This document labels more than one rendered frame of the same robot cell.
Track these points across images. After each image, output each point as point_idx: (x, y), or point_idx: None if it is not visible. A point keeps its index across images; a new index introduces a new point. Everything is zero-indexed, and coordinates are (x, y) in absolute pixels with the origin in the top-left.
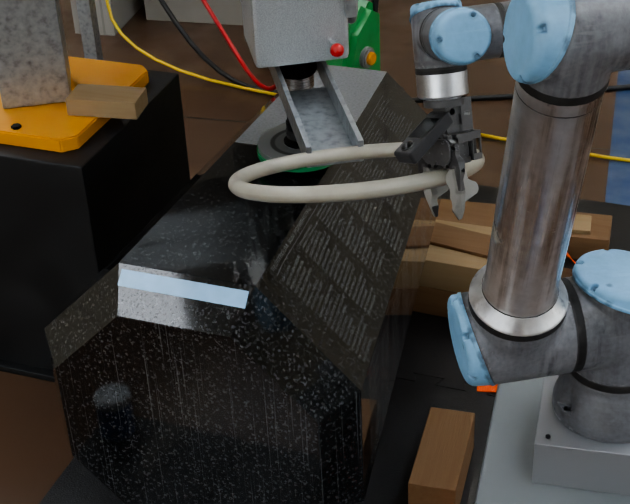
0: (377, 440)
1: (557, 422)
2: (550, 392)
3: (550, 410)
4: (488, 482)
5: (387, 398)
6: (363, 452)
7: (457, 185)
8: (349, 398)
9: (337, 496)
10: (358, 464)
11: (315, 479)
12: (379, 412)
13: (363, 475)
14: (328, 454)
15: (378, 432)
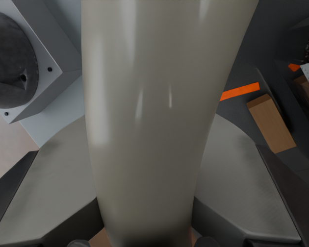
0: (293, 91)
1: None
2: (30, 37)
3: (12, 16)
4: None
5: (308, 118)
6: (282, 62)
7: (28, 166)
8: (303, 54)
9: (283, 41)
10: (281, 57)
11: (297, 26)
12: (301, 101)
13: (277, 60)
14: (297, 34)
15: (295, 95)
